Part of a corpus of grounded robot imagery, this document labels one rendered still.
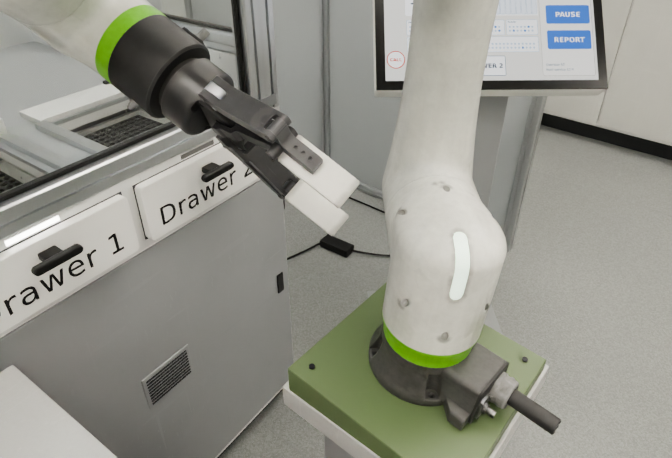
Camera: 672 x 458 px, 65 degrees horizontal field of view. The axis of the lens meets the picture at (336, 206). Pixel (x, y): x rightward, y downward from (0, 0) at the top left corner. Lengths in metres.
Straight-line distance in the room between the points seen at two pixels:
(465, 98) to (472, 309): 0.25
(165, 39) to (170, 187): 0.45
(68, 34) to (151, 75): 0.09
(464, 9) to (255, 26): 0.53
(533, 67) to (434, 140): 0.64
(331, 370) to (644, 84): 2.77
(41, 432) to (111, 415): 0.35
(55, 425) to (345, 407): 0.39
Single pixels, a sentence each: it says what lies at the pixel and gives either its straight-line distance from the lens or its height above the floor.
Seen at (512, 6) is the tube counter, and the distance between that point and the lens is 1.34.
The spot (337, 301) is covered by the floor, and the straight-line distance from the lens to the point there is 2.01.
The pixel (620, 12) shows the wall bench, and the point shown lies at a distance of 3.24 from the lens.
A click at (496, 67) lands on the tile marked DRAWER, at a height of 1.00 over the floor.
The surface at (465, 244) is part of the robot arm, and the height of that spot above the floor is 1.04.
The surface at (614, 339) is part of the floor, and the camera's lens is 2.11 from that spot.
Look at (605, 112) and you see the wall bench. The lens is 3.38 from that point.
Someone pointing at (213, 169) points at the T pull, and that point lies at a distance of 0.99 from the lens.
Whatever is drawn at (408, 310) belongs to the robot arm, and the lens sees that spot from 0.64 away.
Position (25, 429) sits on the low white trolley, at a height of 0.76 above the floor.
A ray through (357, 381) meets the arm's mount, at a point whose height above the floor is 0.80.
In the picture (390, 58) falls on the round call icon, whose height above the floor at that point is 1.02.
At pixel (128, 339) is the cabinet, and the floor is 0.63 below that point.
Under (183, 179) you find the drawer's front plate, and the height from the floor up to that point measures 0.90.
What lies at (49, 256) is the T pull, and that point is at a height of 0.91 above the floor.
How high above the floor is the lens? 1.38
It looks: 33 degrees down
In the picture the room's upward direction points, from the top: straight up
